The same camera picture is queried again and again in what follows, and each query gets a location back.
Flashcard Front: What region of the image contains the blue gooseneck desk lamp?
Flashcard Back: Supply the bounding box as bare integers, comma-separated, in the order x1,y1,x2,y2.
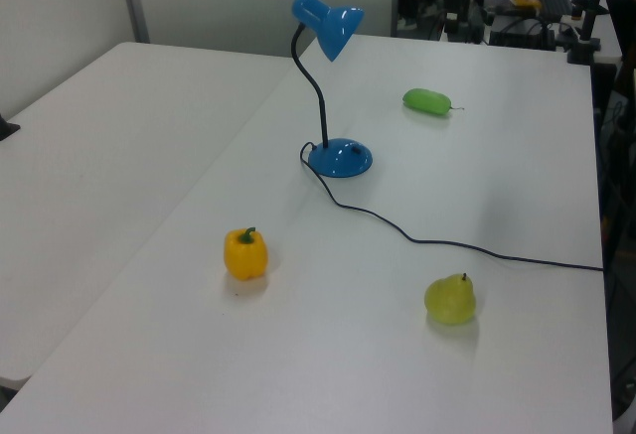
290,0,374,179

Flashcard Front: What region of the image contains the yellow bell pepper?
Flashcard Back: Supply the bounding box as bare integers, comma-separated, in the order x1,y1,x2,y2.
223,226,269,282

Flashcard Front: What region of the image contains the light green pepper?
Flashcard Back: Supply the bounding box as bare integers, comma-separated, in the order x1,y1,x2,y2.
400,87,466,118

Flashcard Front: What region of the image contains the yellow-green pear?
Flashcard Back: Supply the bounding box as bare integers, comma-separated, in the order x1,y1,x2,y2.
423,272,478,327

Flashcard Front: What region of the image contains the black low equipment box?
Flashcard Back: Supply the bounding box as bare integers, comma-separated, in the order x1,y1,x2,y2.
489,12,558,51

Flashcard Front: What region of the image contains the black pole stand with clamp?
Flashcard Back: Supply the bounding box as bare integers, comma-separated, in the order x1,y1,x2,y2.
567,0,613,66

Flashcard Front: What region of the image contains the dark monitor panel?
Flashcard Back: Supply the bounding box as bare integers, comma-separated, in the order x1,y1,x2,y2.
604,0,636,63

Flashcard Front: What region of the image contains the black lamp power cord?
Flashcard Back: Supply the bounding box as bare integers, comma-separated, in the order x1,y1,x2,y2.
298,141,605,273

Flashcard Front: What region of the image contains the black camera mount foot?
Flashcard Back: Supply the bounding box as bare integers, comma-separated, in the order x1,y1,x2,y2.
0,111,22,142

